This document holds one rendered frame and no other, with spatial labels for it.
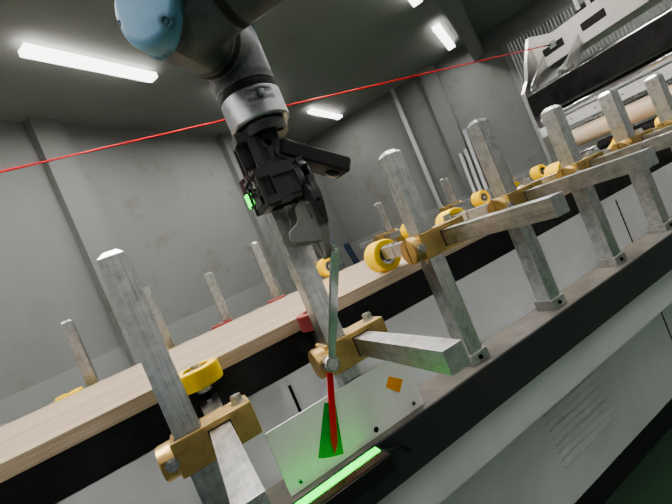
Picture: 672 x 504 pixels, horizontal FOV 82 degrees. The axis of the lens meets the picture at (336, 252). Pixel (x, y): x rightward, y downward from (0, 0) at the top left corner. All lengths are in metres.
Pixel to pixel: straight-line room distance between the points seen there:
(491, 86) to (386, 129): 2.10
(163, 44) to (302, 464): 0.58
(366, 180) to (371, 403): 8.06
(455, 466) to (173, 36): 0.79
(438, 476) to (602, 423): 0.77
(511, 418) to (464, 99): 7.50
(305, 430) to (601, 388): 1.04
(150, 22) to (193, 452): 0.52
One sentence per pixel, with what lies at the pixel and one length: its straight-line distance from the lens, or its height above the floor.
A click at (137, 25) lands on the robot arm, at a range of 0.51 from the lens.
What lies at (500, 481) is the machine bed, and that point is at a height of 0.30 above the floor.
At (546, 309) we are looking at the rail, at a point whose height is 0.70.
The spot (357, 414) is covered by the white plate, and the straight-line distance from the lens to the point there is 0.67.
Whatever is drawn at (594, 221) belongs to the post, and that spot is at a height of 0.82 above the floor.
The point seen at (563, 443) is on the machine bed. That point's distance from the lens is 1.35.
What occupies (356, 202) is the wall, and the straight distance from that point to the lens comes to 8.75.
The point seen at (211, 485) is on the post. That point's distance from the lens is 0.64.
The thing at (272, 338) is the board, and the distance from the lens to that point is 0.83.
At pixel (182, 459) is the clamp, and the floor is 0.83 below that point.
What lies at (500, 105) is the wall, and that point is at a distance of 8.04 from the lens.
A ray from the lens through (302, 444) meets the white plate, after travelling 0.64.
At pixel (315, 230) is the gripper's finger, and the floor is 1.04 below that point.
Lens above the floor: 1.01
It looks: 1 degrees down
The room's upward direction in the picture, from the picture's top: 23 degrees counter-clockwise
